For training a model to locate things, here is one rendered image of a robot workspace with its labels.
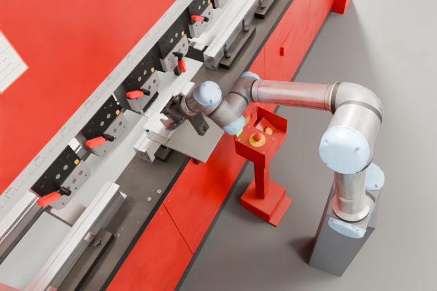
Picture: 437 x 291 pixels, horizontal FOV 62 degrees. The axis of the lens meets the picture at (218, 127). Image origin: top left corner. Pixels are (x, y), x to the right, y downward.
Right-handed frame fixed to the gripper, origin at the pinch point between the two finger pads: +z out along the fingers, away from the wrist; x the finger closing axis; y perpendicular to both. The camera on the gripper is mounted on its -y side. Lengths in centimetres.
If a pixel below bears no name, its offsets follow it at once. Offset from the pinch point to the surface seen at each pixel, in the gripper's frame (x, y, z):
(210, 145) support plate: 0.6, -15.5, -6.7
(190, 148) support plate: 4.8, -10.6, -2.6
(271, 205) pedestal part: -22, -84, 50
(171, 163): 8.6, -11.4, 13.1
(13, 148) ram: 44, 32, -29
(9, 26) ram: 27, 47, -46
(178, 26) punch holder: -24.0, 21.5, -15.8
